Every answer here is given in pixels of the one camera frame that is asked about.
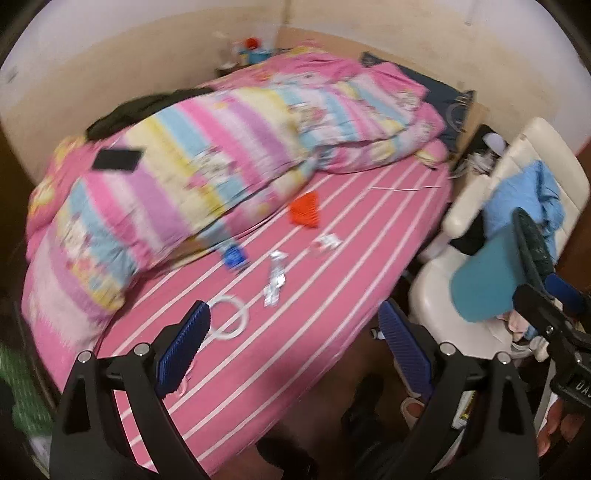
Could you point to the pink slipper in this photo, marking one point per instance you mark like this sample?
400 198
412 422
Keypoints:
411 410

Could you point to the red and blue toy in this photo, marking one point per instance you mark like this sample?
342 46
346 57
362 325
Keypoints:
254 48

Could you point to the pale pink garment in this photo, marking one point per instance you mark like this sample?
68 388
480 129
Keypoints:
517 323

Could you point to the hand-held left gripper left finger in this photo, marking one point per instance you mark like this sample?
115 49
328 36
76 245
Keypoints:
184 344

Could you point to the dark bedside table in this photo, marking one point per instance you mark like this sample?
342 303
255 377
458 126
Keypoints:
475 141

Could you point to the green patterned cloth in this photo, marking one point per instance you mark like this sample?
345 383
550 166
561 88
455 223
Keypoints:
23 392

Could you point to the white medicine box red circle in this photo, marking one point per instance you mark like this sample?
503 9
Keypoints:
328 241

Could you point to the dark nightstand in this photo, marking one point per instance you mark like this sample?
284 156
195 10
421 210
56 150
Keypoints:
228 70

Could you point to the cream padded chair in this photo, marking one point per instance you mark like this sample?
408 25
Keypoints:
531 138

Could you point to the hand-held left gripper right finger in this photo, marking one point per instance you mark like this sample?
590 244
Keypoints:
406 350

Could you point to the dark blue pillow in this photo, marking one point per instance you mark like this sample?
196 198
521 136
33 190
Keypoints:
438 92

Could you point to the pink striped printed quilt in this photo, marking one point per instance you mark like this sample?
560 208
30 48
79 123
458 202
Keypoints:
184 161

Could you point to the person's right hand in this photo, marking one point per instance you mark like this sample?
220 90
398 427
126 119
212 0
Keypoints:
565 429

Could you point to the bed with pink striped sheet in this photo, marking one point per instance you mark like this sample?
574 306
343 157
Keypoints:
323 300

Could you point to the black flat phone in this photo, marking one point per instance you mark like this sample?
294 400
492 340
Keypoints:
115 159

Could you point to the blue wrapper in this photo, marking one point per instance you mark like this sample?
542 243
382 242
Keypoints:
233 256

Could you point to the pink pillow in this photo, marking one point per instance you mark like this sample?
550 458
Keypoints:
434 150

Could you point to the black shoe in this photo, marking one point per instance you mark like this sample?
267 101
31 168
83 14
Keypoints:
367 406

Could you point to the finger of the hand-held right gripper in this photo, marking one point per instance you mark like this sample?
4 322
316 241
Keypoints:
535 304
562 290

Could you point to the orange foam fruit net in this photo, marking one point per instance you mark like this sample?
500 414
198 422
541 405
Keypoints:
307 210

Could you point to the black garment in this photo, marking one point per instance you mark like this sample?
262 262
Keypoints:
138 108

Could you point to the light blue garment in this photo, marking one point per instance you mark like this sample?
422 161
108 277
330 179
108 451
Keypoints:
512 194

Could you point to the silver blister pack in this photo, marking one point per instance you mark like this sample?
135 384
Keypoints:
276 277

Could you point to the black cloth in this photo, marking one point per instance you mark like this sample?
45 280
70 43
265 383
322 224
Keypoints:
471 240

